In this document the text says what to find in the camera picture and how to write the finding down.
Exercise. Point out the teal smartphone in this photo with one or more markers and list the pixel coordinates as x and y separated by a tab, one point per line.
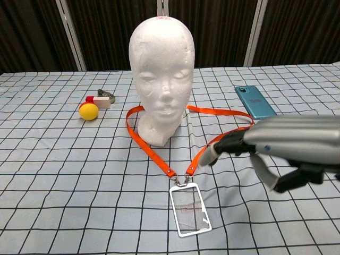
255	103

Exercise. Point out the clear white-framed badge holder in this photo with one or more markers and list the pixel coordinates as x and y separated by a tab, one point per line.
191	212

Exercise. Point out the grey metal clip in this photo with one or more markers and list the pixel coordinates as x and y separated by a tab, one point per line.
105	93

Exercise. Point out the white and red eraser block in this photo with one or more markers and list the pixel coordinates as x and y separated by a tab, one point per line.
102	102

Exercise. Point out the checked blue-white tablecloth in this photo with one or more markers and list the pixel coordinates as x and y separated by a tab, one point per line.
53	186

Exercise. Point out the white foam mannequin head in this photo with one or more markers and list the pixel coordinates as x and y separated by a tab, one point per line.
162	66

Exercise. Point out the red and yellow ball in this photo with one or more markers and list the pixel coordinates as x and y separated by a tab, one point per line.
89	112

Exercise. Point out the black screen panel white frame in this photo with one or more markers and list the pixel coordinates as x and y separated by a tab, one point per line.
26	32
111	32
217	32
300	32

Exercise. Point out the right five-finger robot hand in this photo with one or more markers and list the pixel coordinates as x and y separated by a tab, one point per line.
292	138

